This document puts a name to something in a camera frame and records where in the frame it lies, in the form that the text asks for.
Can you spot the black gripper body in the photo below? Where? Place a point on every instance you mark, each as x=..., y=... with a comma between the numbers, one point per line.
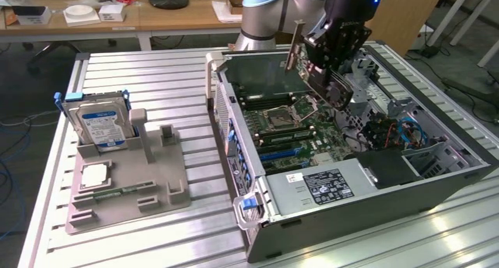
x=353, y=3

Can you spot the graphics card with black fan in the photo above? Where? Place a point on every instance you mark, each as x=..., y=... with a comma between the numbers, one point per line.
x=339, y=97

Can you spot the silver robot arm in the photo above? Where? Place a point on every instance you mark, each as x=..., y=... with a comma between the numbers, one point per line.
x=261, y=17

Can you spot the blue expansion slot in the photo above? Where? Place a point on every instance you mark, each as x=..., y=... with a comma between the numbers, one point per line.
x=278, y=154

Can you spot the wooden cabinet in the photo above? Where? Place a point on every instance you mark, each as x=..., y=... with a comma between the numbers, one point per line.
x=398, y=17

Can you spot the metal disk bay cage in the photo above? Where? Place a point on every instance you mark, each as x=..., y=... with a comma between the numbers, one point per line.
x=366, y=87

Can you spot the metal socket cover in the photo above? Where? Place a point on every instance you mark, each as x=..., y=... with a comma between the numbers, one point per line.
x=306, y=107

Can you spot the black floor box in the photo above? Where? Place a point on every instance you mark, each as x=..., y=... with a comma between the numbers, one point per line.
x=430, y=52

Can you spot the CPU socket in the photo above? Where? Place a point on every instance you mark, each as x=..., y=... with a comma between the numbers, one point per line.
x=279, y=119

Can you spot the green motherboard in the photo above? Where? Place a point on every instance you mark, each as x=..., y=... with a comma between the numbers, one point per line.
x=323, y=130

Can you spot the white paper stack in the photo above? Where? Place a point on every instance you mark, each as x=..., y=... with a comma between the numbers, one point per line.
x=226, y=12

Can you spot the RAM stick with white label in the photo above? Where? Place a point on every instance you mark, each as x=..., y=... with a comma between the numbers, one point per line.
x=289, y=137

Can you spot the black office chair base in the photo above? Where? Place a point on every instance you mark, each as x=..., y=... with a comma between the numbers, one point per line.
x=51, y=53
x=471, y=85

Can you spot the silver chipset heatsink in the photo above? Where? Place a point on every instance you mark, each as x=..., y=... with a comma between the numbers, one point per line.
x=326, y=158

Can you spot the wooden desk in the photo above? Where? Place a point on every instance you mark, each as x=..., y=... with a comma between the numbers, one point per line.
x=156, y=20

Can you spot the grey power supply unit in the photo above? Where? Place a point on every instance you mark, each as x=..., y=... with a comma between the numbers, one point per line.
x=285, y=198

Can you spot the red packet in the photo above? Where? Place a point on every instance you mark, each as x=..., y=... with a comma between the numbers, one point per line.
x=127, y=0

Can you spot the grey parts rack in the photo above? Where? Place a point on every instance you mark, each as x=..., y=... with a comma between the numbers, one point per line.
x=163, y=163

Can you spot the blue case latch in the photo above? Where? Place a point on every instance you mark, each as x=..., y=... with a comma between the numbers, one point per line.
x=247, y=205

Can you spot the small white box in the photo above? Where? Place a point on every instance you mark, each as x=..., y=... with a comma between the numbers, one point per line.
x=112, y=13

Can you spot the open black PC case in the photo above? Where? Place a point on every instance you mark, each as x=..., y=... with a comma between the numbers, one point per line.
x=351, y=221

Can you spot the hard disk in blue carrier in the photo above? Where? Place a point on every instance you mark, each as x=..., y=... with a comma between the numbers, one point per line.
x=102, y=125

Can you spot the white round holder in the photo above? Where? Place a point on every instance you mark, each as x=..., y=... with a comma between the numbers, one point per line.
x=80, y=15

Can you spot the green RAM stick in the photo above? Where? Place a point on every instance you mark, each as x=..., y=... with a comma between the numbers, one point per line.
x=116, y=192

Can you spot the silver CPU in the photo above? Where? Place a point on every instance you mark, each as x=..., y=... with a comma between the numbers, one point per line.
x=94, y=176

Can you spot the white box with black lid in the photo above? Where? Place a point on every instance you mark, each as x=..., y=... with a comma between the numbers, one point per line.
x=31, y=15

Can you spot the white frame table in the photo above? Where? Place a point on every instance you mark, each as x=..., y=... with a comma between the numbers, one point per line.
x=467, y=5

